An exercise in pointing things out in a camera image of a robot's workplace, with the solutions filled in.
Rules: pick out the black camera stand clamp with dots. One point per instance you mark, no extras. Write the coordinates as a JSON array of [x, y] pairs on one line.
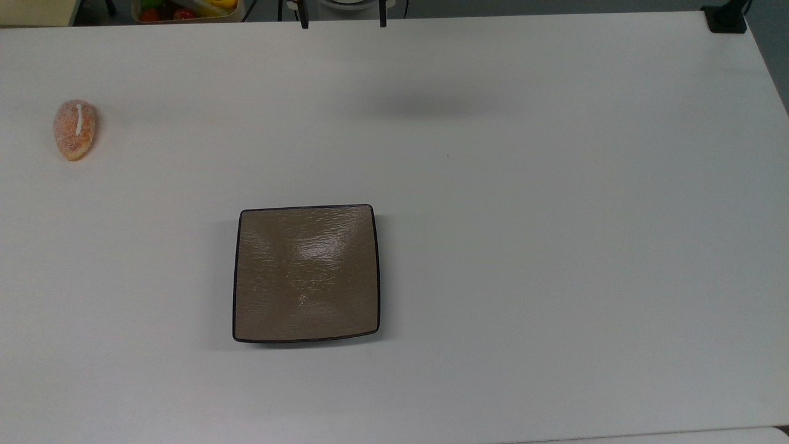
[[726, 22]]

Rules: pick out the sugared orange bread roll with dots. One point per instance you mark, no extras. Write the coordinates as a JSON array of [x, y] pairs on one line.
[[73, 139]]

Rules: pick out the beige box of toy fruit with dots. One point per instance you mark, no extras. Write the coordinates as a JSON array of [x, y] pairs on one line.
[[138, 18]]

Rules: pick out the yellow toy fruit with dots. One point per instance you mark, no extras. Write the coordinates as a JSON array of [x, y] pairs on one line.
[[223, 3]]

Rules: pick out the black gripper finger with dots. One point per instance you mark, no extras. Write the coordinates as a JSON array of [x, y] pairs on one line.
[[304, 16], [383, 15]]

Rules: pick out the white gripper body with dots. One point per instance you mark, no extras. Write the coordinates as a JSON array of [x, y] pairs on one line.
[[346, 4]]

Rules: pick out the square brown ceramic plate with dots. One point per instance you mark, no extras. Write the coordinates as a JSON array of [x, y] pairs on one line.
[[306, 274]]

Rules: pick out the beige cardboard board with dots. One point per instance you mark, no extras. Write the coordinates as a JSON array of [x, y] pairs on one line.
[[34, 11]]

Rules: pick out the red toy tomato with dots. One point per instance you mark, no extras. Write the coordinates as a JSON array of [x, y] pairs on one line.
[[150, 15], [183, 13]]

